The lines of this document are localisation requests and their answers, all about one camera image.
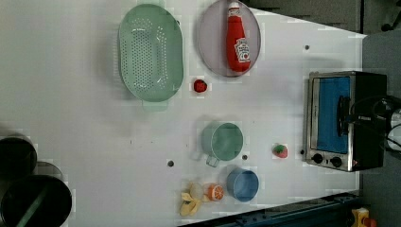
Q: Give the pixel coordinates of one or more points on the dark red strawberry toy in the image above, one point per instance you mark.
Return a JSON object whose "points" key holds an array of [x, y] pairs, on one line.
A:
{"points": [[199, 86]]}

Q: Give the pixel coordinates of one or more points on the yellow red clamp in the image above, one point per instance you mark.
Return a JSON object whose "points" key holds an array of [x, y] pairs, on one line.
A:
{"points": [[362, 218]]}

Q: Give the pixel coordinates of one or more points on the black toaster oven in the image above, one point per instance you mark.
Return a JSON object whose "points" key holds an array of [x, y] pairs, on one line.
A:
{"points": [[342, 130]]}

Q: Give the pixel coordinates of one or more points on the green oval colander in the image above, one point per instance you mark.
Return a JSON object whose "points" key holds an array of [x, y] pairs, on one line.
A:
{"points": [[150, 45]]}

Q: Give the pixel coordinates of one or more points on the blue cup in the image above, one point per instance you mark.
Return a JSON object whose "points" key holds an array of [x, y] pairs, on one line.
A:
{"points": [[242, 184]]}

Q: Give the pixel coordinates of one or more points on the red ketchup bottle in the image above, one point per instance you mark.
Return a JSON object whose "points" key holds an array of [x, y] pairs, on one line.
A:
{"points": [[237, 48]]}

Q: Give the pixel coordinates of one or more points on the blue glass oven door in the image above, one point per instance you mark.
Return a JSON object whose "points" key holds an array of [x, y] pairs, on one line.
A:
{"points": [[326, 93]]}

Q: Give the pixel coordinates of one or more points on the green mug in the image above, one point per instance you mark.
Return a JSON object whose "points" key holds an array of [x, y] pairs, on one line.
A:
{"points": [[221, 142]]}

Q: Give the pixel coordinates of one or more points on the peeled banana toy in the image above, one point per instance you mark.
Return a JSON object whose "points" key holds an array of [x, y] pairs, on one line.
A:
{"points": [[192, 200]]}

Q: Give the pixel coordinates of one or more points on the blue metal frame rail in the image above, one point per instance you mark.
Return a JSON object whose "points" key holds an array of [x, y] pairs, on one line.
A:
{"points": [[330, 211]]}

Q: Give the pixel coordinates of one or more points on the grey round plate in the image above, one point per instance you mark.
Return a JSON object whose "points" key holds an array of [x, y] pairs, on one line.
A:
{"points": [[211, 37]]}

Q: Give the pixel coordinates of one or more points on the orange slice toy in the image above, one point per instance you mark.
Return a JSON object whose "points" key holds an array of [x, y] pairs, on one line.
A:
{"points": [[215, 192]]}

